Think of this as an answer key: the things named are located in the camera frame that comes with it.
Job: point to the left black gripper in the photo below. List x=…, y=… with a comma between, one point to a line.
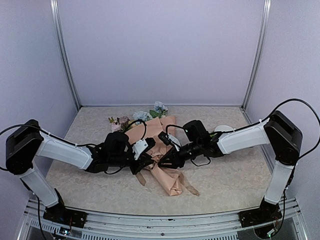
x=140, y=164

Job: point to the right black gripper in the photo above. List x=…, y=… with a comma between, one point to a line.
x=174, y=158

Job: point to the tan ribbon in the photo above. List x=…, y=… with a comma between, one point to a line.
x=171, y=180

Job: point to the pink wrapping paper sheet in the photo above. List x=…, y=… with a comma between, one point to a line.
x=152, y=129

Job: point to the pink rose stem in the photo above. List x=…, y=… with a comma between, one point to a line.
x=120, y=124

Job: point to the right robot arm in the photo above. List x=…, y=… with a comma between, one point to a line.
x=276, y=130

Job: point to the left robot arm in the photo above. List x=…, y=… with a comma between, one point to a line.
x=30, y=141

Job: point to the white ceramic bowl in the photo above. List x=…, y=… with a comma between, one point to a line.
x=223, y=128

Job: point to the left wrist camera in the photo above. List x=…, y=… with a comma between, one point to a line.
x=142, y=145

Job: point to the front aluminium rail base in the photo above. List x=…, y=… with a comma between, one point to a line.
x=99, y=225

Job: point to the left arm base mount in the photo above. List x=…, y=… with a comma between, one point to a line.
x=62, y=215

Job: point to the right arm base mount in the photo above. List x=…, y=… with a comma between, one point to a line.
x=266, y=212

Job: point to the left aluminium frame post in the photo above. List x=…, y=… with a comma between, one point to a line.
x=63, y=52

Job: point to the aluminium frame post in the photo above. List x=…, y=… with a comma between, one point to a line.
x=258, y=53
x=63, y=52

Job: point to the right aluminium frame post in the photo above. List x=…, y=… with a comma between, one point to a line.
x=258, y=53

